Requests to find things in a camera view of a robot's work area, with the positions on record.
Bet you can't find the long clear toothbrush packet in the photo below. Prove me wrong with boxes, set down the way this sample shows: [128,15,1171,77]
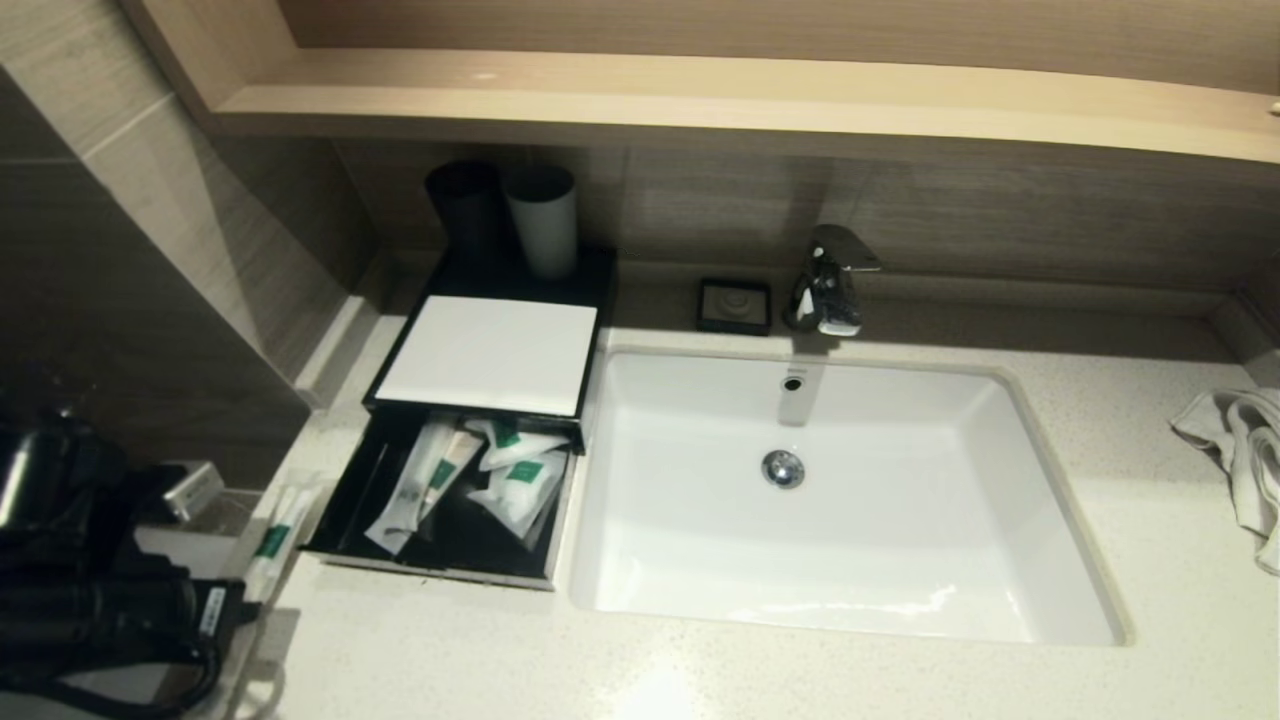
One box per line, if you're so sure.
[243,480,326,606]

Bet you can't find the clear tube packet green label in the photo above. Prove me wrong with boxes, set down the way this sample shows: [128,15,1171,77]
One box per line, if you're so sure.
[363,415,461,558]

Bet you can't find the black glossy box drawer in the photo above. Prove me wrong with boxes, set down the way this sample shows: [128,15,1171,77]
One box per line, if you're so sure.
[303,405,583,593]

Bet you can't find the small sachet with green label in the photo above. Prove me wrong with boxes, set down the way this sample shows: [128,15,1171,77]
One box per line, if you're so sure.
[466,452,568,553]

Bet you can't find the black plastic cup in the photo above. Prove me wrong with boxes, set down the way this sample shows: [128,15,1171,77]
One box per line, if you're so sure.
[423,162,504,271]

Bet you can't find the black tray with white liner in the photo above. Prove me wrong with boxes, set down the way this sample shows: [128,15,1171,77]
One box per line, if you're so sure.
[365,245,618,421]

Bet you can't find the white paper packet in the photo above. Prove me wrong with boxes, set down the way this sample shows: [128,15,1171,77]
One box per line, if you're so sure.
[422,430,486,523]

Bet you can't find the grey plastic cup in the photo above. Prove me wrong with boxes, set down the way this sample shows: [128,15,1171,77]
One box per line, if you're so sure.
[505,165,580,281]

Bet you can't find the chrome sink drain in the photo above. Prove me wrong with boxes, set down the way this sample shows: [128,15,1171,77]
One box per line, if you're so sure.
[761,450,807,491]

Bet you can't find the black square soap dish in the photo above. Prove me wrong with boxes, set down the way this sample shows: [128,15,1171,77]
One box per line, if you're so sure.
[697,280,773,338]

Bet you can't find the white ceramic sink basin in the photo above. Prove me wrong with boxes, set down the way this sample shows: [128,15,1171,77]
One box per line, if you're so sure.
[570,345,1136,649]

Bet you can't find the chrome sink faucet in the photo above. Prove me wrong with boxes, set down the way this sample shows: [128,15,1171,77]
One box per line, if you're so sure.
[783,226,883,339]

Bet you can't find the white crumpled towel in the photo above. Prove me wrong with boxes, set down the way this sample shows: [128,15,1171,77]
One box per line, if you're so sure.
[1170,388,1280,579]

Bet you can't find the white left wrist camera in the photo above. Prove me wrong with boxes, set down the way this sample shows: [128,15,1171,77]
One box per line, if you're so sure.
[160,460,227,524]

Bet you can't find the light wooden wall shelf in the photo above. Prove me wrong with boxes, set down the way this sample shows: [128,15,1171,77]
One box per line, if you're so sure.
[120,0,1280,166]

